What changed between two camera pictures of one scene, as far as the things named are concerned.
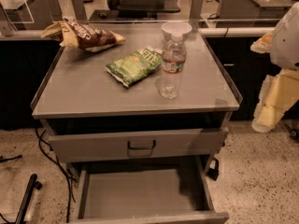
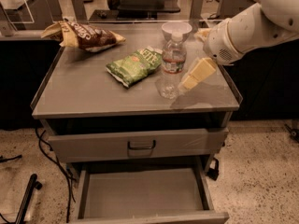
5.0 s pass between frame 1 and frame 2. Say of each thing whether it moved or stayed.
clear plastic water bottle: stayed
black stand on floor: stayed
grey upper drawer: stayed
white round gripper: moved
